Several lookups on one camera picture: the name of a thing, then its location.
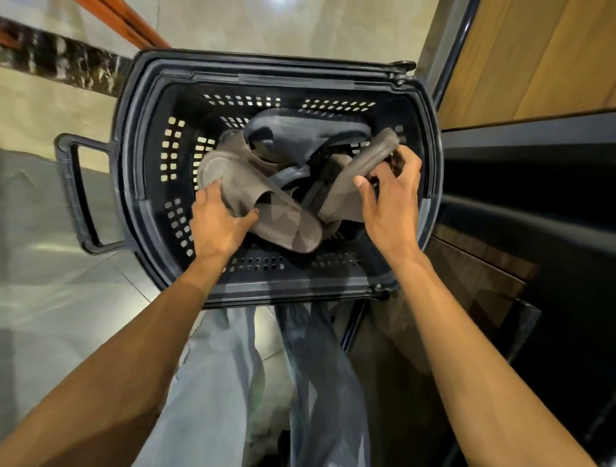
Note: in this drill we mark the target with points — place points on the person's left hand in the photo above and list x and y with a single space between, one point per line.
219 231

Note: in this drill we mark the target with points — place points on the person's right hand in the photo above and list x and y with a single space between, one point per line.
394 211

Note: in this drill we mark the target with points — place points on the taupe rubber slipper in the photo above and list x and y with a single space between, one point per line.
344 192
284 221

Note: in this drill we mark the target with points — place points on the black basket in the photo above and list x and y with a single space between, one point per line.
144 216

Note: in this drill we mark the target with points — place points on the grey rubber slipper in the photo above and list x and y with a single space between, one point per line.
308 132
289 175

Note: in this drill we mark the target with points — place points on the person's left forearm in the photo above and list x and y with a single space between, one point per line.
110 375

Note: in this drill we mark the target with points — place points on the person's right forearm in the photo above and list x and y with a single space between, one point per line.
491 375

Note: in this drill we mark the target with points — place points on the dark brown display cabinet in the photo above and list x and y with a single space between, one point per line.
529 216

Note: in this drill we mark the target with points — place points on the person's light blue jeans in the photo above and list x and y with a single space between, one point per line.
212 394

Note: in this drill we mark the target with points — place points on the orange frame grey stool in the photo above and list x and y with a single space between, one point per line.
125 21

